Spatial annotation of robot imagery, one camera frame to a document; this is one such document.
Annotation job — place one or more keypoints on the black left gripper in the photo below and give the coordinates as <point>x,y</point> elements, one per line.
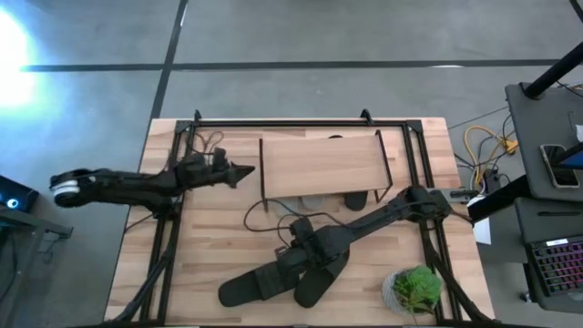
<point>202,168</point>

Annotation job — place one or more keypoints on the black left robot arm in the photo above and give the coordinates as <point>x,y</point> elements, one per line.
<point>127,184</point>

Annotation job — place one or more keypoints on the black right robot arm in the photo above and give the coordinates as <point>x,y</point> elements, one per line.
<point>378,216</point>

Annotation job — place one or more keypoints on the laptop with lit keyboard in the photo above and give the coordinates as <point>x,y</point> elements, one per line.
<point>560,266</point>

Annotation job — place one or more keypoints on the grey metal stand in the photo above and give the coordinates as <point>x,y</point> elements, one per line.
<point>27,223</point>

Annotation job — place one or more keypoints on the wooden shelf with black frame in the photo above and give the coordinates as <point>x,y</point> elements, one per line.
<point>323,166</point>

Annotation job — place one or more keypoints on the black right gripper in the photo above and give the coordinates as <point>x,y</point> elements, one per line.
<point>298,246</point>

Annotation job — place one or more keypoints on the black box with blue light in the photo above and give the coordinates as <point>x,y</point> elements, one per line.
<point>16,196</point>

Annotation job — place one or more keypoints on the green plant in grey pot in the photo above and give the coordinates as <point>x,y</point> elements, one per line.
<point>414,289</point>

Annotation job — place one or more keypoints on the black metal table frame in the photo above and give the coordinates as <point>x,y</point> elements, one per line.
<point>296,123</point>

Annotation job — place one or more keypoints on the white paper sheet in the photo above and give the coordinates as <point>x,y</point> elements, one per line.
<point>483,232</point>

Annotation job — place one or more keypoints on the black smartphone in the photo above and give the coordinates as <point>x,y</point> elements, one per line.
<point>559,166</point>

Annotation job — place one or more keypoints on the black pole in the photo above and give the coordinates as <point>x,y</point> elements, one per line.
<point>551,73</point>

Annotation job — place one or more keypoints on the black flat bar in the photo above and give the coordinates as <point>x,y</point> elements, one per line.
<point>501,198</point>

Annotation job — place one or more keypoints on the grey cart top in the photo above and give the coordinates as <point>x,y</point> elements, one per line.
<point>537,136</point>

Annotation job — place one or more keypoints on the black pen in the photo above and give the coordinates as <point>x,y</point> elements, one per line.
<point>558,213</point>

